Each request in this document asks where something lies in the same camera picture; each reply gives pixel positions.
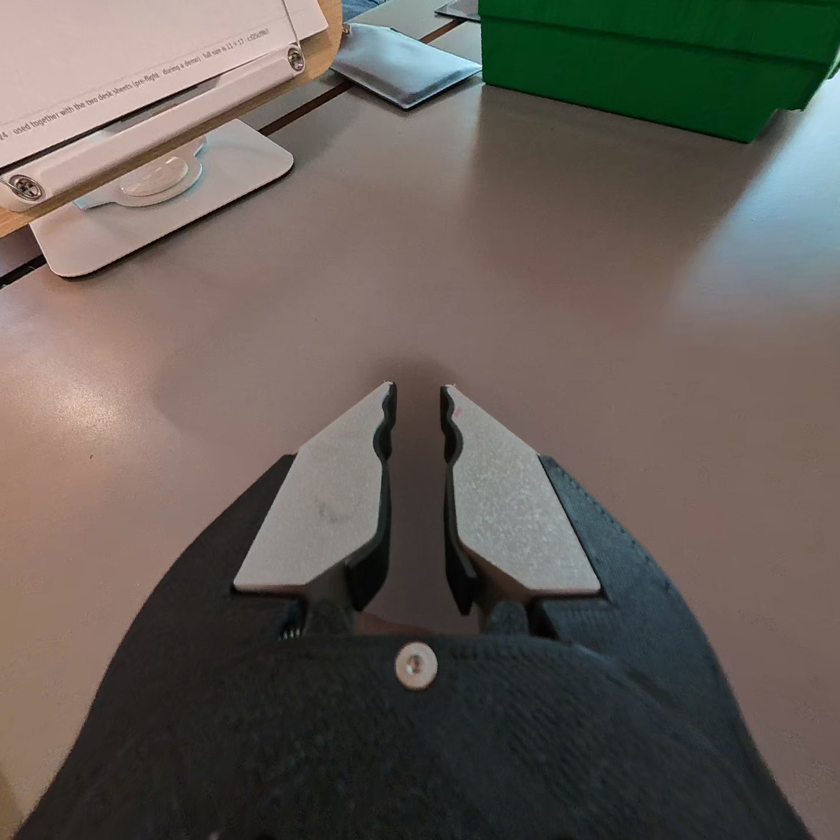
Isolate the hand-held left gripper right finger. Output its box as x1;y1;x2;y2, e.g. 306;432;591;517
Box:
438;382;603;619

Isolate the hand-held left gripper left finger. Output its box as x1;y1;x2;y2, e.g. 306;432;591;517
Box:
231;381;399;614

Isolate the wooden document stand white base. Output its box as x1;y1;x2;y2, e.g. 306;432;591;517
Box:
0;0;345;280

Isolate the silver padded pouch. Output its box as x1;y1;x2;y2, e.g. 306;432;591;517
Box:
328;23;483;109

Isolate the green plastic crate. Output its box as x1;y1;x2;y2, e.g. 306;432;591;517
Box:
478;0;840;144

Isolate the white printed paper sheet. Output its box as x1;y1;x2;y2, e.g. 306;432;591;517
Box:
0;0;329;172

